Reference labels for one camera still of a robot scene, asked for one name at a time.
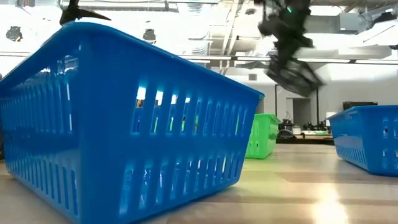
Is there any black ceiling-mounted device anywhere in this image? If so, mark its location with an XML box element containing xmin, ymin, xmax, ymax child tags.
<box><xmin>5</xmin><ymin>26</ymin><xmax>24</xmax><ymax>42</ymax></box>
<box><xmin>142</xmin><ymin>28</ymin><xmax>157</xmax><ymax>44</ymax></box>

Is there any large blue plastic basket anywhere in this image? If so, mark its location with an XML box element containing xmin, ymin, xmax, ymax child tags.
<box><xmin>0</xmin><ymin>21</ymin><xmax>266</xmax><ymax>224</ymax></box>

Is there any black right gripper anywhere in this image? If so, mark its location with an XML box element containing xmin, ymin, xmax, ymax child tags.
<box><xmin>257</xmin><ymin>4</ymin><xmax>315</xmax><ymax>68</ymax></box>

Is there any white paper roll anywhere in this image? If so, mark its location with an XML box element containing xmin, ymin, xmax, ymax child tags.
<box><xmin>325</xmin><ymin>111</ymin><xmax>337</xmax><ymax>127</ymax></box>

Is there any black metal table frame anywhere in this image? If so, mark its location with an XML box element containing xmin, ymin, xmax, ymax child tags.
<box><xmin>275</xmin><ymin>138</ymin><xmax>335</xmax><ymax>146</ymax></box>

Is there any grey ceiling duct box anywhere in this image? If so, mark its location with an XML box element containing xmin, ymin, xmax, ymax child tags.
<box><xmin>338</xmin><ymin>12</ymin><xmax>364</xmax><ymax>32</ymax></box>

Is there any cluttered background workbench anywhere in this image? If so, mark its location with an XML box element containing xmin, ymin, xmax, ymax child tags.
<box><xmin>275</xmin><ymin>119</ymin><xmax>335</xmax><ymax>140</ymax></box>

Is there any green plastic basket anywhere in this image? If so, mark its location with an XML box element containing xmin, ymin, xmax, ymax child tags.
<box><xmin>244</xmin><ymin>113</ymin><xmax>282</xmax><ymax>160</ymax></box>

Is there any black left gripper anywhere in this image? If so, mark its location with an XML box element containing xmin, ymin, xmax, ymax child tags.
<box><xmin>58</xmin><ymin>0</ymin><xmax>112</xmax><ymax>26</ymax></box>

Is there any black plastic basket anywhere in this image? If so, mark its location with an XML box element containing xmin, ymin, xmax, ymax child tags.
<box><xmin>265</xmin><ymin>54</ymin><xmax>326</xmax><ymax>98</ymax></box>

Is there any black background machine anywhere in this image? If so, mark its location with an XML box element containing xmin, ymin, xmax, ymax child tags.
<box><xmin>343</xmin><ymin>101</ymin><xmax>379</xmax><ymax>110</ymax></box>

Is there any black post frame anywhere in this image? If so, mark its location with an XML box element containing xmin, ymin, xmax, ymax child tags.
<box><xmin>274</xmin><ymin>83</ymin><xmax>320</xmax><ymax>127</ymax></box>

